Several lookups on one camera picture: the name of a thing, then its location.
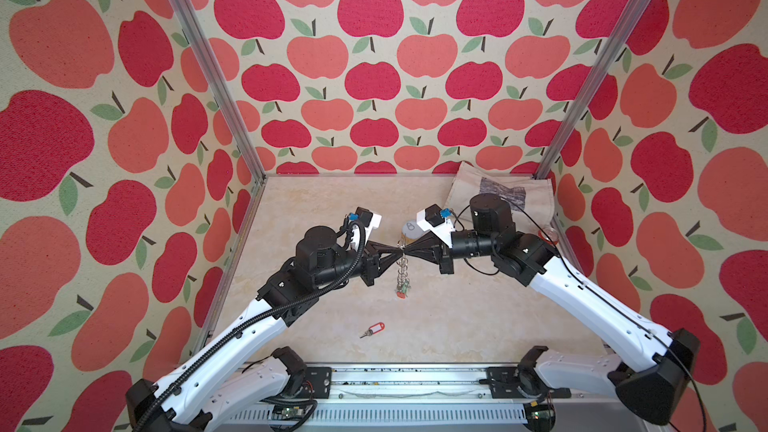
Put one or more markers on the red framed tag with key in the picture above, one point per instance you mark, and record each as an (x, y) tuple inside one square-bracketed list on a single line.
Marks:
[(374, 329)]

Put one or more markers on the aluminium corner post right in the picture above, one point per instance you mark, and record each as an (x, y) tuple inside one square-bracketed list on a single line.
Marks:
[(614, 45)]

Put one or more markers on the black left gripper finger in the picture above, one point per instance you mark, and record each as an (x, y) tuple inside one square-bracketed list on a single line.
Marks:
[(386, 259), (376, 248)]

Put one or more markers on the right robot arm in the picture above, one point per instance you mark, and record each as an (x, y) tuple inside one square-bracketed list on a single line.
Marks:
[(649, 367)]

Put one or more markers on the small round tin can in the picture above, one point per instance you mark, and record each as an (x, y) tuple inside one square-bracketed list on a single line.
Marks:
[(410, 232)]

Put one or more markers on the red soda can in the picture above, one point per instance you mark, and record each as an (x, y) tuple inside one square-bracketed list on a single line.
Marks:
[(549, 235)]

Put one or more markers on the beige canvas tote bag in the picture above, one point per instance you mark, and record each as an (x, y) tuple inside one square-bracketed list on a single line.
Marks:
[(525, 195)]

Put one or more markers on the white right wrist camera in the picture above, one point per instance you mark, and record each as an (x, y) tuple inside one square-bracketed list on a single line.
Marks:
[(437, 221)]

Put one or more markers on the aluminium corner post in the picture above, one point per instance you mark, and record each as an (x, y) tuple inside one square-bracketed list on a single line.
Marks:
[(214, 76), (614, 45)]

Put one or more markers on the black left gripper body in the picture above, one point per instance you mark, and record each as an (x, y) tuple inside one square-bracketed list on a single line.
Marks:
[(368, 267)]

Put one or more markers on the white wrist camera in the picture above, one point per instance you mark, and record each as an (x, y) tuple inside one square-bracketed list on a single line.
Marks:
[(366, 221), (437, 221)]

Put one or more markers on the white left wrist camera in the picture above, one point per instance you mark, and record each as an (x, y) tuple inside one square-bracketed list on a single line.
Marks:
[(366, 221)]

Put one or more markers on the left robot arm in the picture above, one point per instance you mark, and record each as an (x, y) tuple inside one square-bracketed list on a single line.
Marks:
[(209, 389)]

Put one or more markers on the aluminium corner post left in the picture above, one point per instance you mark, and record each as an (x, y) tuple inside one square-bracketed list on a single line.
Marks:
[(214, 76)]

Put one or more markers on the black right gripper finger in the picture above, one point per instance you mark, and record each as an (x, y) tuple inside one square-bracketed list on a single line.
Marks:
[(429, 256), (420, 246)]

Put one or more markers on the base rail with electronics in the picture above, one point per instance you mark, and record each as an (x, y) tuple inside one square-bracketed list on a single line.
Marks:
[(405, 397)]

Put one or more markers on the metal car-shaped key holder plate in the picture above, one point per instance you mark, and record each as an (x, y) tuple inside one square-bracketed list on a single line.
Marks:
[(403, 285)]

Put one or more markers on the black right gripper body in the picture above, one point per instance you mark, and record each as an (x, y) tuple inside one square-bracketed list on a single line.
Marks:
[(446, 255)]

